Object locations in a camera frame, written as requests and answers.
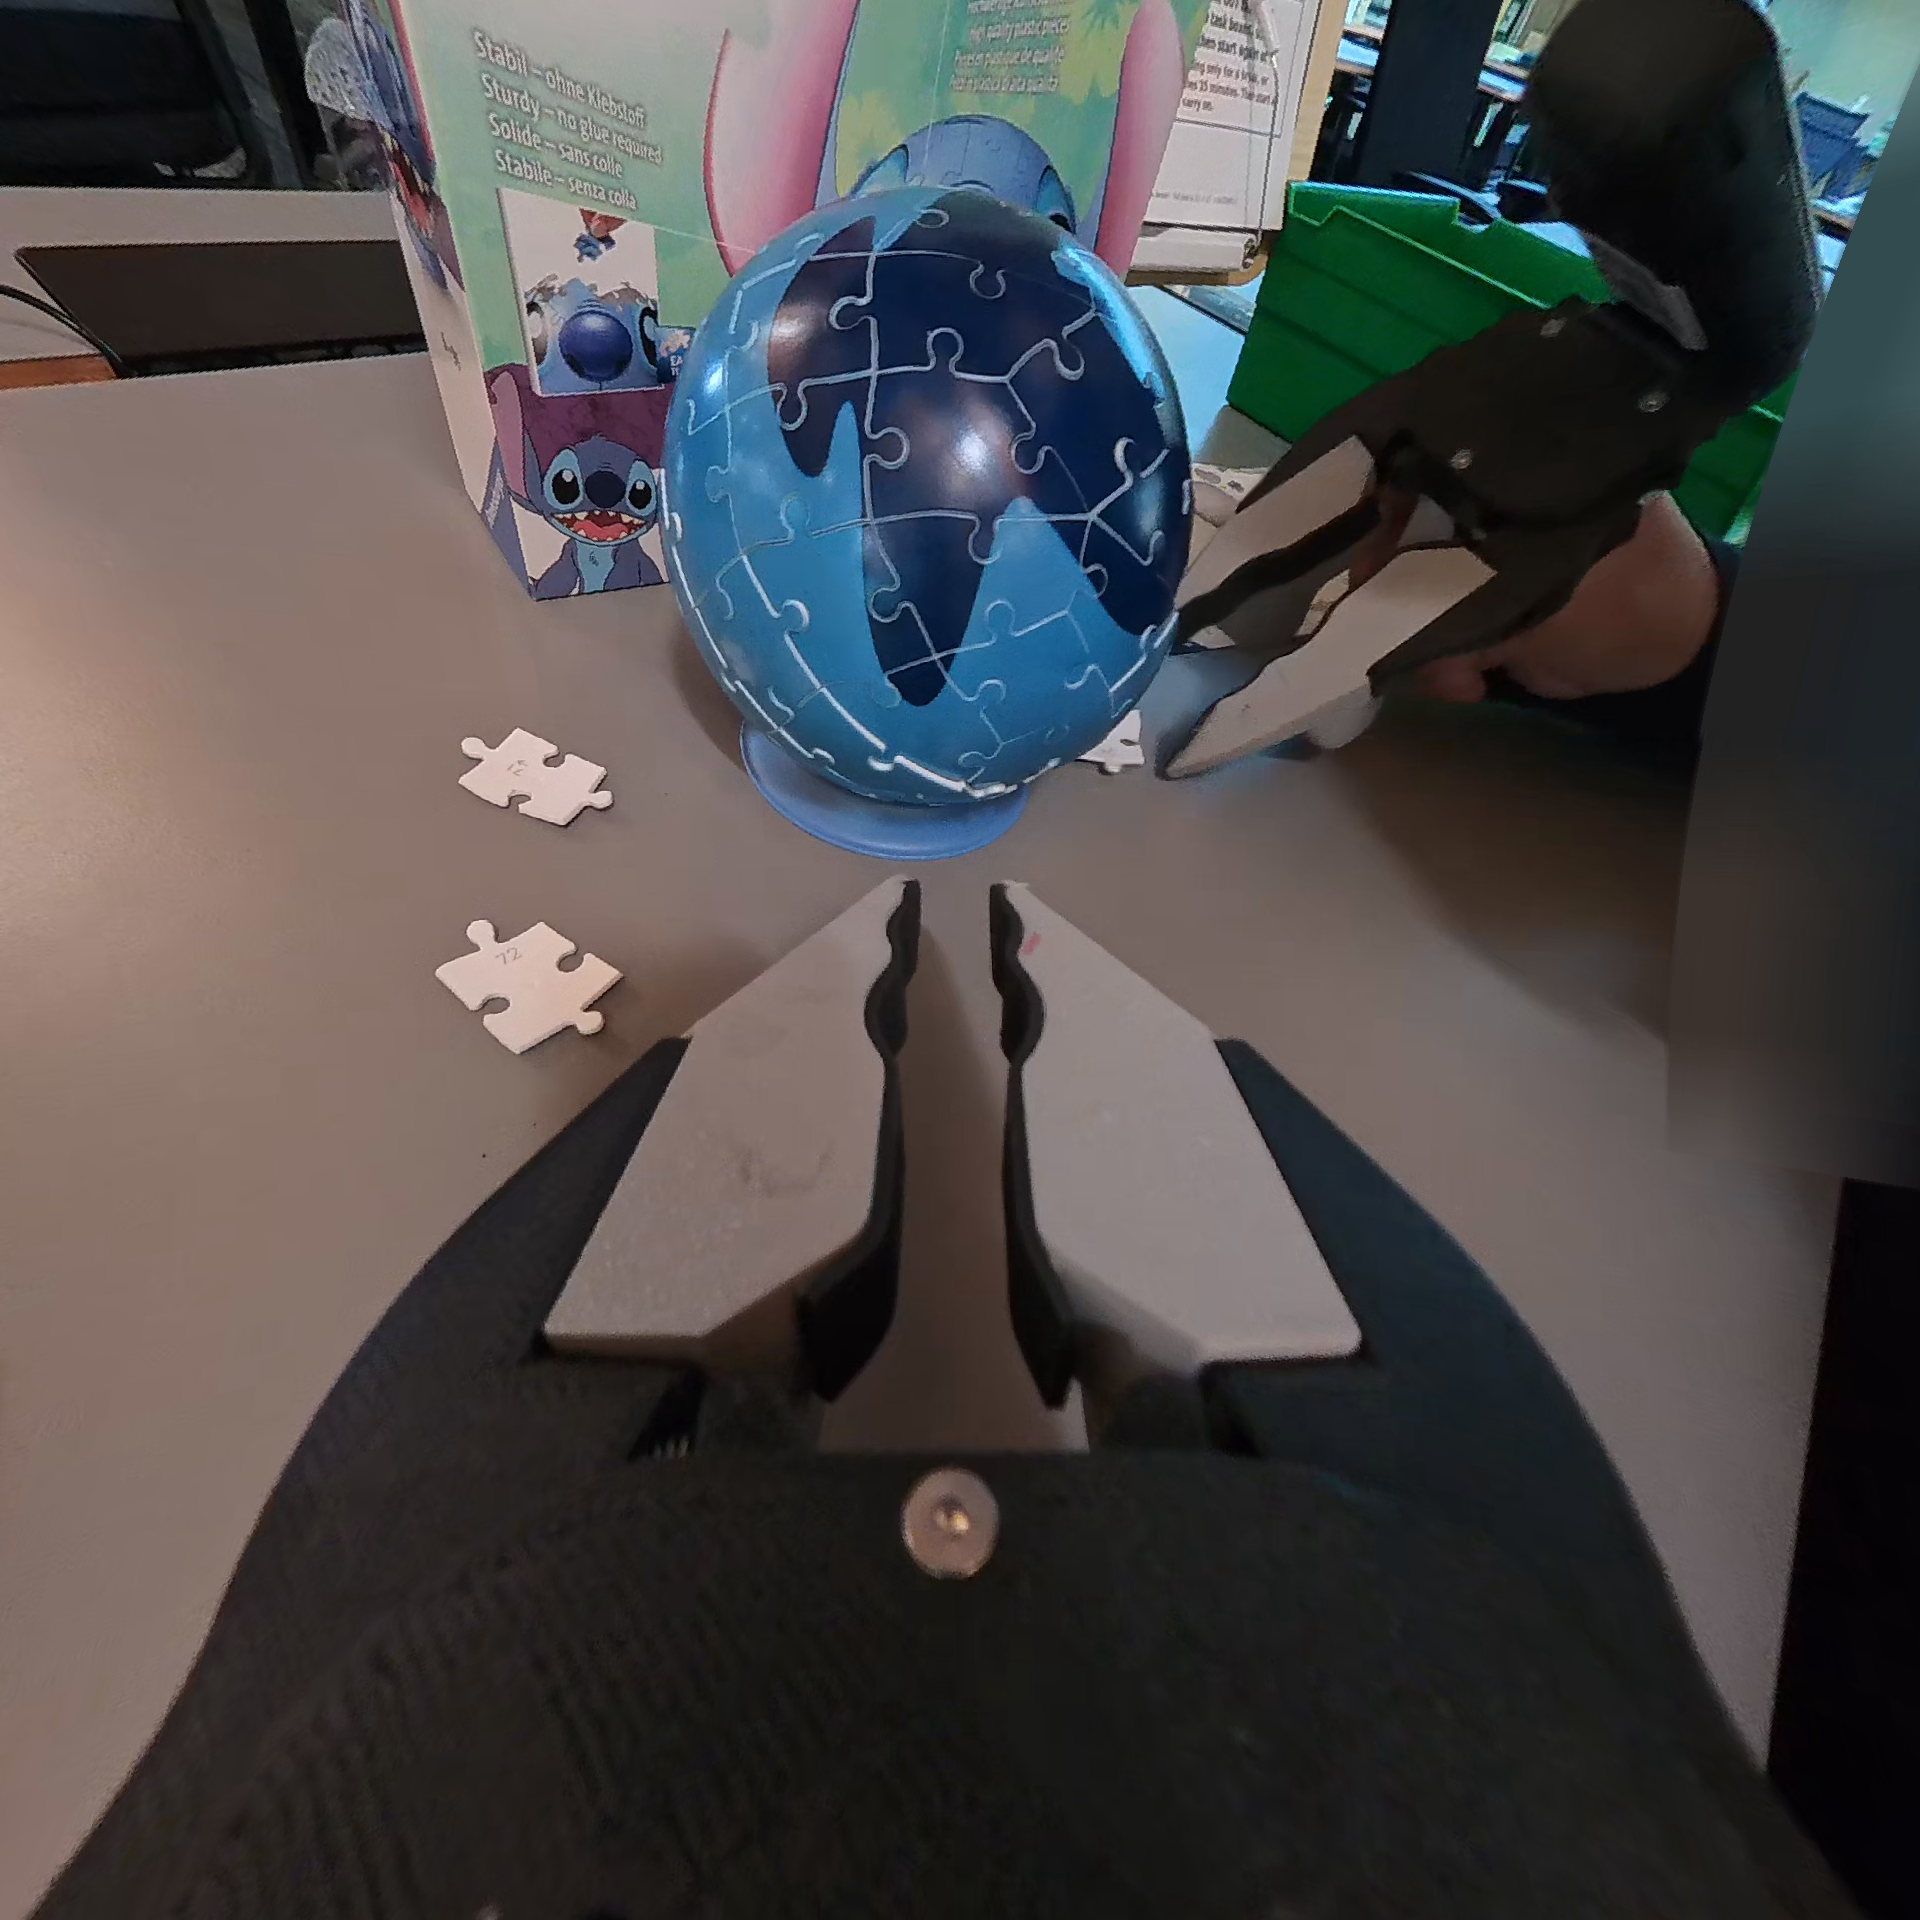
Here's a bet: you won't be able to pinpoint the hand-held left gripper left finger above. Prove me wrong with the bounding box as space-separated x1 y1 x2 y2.
539 876 923 1403

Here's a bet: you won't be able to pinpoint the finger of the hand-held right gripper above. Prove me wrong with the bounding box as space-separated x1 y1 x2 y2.
1174 440 1411 653
1155 496 1487 783

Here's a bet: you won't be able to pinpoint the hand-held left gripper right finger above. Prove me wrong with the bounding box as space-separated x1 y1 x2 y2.
988 882 1362 1407

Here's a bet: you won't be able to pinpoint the blue puzzle ball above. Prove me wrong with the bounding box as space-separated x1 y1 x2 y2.
662 185 1197 800

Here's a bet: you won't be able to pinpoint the white joined puzzle pieces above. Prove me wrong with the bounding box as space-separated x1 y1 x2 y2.
434 918 622 1055
458 727 618 829

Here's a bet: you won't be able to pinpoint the printed cartoon puzzle box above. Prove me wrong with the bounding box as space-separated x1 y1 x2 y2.
306 0 1253 604

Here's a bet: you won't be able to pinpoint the person's right hand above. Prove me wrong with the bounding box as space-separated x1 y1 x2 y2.
1411 496 1727 706

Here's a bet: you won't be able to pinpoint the green storage bin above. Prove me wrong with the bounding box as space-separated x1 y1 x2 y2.
1224 177 1802 546

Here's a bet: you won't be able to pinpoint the black partition panel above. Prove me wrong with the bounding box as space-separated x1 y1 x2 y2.
1358 0 1487 185

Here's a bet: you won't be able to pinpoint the white printed sign board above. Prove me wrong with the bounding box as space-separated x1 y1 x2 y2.
1129 0 1343 286

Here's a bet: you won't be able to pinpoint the black laptop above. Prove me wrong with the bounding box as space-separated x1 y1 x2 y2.
11 240 431 380

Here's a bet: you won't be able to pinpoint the black office chair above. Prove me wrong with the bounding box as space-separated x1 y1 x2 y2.
0 0 353 193

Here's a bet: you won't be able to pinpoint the thin black cable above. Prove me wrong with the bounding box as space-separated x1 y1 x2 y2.
0 274 126 376

